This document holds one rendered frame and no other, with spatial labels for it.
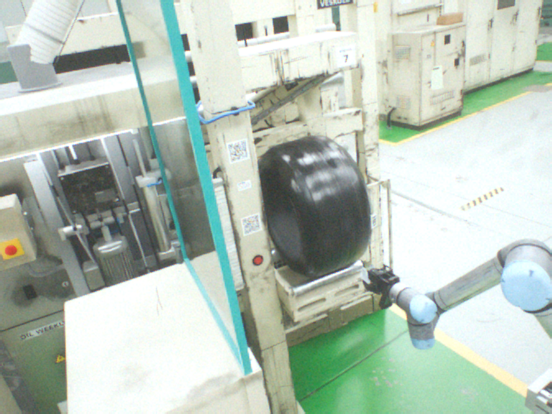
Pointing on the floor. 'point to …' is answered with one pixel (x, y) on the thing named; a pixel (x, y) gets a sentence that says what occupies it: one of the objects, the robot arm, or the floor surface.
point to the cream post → (261, 298)
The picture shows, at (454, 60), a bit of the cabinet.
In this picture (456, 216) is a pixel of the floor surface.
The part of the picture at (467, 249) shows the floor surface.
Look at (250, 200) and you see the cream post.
